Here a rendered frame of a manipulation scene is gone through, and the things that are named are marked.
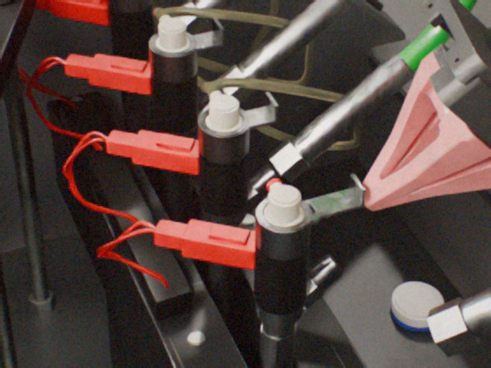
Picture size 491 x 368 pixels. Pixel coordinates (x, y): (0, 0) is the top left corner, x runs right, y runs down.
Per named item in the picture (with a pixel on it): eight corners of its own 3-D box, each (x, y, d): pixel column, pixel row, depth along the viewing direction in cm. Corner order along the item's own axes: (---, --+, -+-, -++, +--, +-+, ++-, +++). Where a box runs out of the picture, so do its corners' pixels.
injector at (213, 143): (281, 373, 76) (294, 120, 63) (209, 399, 74) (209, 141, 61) (264, 343, 78) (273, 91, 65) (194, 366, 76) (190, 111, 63)
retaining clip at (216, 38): (215, 33, 70) (215, 16, 69) (226, 48, 69) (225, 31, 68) (164, 44, 69) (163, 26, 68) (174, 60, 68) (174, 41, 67)
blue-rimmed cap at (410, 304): (452, 323, 88) (454, 309, 87) (406, 338, 87) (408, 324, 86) (425, 287, 91) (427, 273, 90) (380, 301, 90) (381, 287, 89)
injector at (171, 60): (235, 289, 82) (238, 43, 68) (167, 310, 80) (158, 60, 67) (220, 263, 84) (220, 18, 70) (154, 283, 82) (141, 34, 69)
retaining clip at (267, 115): (268, 109, 64) (268, 90, 64) (281, 126, 63) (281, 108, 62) (214, 122, 63) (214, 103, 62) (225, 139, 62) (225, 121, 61)
